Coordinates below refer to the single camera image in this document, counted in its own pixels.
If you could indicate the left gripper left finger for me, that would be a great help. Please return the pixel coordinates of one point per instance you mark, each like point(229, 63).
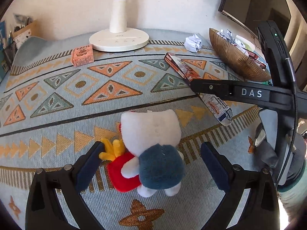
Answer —
point(43, 210)

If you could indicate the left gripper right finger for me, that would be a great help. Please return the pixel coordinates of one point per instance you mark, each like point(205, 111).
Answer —
point(261, 210)

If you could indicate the printed long carton box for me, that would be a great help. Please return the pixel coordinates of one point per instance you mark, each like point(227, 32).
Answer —
point(221, 111)

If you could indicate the hello kitty plush toy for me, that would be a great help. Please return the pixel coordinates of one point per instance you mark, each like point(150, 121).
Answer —
point(145, 158)

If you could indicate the brown ribbed glass bowl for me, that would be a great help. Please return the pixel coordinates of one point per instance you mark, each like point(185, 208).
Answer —
point(240, 63)

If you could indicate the black monitor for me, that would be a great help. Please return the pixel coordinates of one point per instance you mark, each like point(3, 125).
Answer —
point(249, 13)

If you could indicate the crumpled paper by bowl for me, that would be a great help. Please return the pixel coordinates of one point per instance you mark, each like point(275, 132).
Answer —
point(193, 43)

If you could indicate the patterned blue woven mat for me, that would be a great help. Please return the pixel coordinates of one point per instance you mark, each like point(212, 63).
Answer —
point(53, 112)

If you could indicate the standing books stack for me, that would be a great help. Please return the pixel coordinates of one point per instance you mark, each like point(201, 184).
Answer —
point(3, 66)

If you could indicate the small orange box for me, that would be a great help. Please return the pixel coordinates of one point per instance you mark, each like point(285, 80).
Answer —
point(82, 55)

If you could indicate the black mesh pen holder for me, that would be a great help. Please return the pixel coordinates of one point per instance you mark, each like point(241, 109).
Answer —
point(9, 54)

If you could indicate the white desk lamp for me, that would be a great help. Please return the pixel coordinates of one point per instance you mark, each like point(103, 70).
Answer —
point(119, 37)

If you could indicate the brown cardboard organizer box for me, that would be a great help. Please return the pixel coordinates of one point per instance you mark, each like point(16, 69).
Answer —
point(23, 34)

